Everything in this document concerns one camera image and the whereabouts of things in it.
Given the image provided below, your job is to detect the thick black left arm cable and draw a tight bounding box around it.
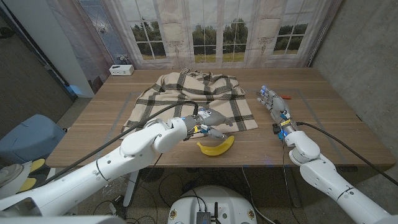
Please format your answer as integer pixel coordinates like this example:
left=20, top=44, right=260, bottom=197
left=40, top=100, right=200, bottom=187

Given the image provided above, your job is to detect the grey white shoe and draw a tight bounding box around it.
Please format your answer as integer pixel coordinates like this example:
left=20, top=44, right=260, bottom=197
left=0, top=164, right=24, bottom=189

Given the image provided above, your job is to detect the black yellow foot pedal unit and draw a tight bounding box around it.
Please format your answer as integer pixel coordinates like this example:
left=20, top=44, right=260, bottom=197
left=17, top=157, right=50, bottom=195

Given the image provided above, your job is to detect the round black fan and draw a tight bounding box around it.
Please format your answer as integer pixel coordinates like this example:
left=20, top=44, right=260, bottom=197
left=139, top=167, right=165, bottom=184

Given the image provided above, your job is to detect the black floor cable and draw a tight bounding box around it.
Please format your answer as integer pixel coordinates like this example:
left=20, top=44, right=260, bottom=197
left=158, top=173, right=187, bottom=208

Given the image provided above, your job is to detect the white floor cable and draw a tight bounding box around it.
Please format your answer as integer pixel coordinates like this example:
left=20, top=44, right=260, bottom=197
left=241, top=167, right=276, bottom=224

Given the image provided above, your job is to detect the yellow toy banana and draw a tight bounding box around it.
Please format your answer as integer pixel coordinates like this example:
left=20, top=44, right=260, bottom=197
left=196, top=135, right=236, bottom=157

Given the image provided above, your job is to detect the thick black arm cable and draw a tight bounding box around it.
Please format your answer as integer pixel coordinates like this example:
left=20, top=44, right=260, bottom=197
left=40, top=100, right=200, bottom=187
left=295, top=121, right=398, bottom=187

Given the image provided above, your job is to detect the small black electronics box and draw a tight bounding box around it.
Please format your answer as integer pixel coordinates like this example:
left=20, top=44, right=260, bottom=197
left=196, top=211, right=212, bottom=224

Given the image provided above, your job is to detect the white robot shoulder cover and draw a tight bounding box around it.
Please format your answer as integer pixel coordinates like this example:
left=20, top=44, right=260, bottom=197
left=0, top=215, right=127, bottom=224

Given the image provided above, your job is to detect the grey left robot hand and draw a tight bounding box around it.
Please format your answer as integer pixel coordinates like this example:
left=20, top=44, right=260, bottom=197
left=194, top=108, right=234, bottom=141

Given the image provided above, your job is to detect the beige plaid scarf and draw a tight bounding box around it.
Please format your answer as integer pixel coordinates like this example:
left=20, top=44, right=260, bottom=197
left=121, top=68, right=259, bottom=138

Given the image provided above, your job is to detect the white table leg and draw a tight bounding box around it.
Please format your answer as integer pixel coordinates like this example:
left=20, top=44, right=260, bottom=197
left=123, top=169, right=141, bottom=208

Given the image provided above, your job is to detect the printed window backdrop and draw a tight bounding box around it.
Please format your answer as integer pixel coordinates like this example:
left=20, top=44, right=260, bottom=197
left=45, top=0, right=343, bottom=94

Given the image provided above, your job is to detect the white power strip box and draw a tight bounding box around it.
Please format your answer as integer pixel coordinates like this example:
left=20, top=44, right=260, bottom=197
left=108, top=64, right=135, bottom=77

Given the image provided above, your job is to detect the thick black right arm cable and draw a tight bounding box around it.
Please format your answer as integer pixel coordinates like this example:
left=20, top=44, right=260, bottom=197
left=295, top=121, right=398, bottom=187

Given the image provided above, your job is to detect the grey table leg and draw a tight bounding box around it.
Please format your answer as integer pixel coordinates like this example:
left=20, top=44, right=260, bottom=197
left=284, top=169, right=302, bottom=208

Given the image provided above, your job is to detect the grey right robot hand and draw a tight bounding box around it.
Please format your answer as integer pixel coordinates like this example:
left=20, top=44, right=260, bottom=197
left=256, top=85, right=297, bottom=135

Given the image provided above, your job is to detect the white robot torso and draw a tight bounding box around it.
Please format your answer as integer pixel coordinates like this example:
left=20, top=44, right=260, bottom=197
left=167, top=185, right=258, bottom=224

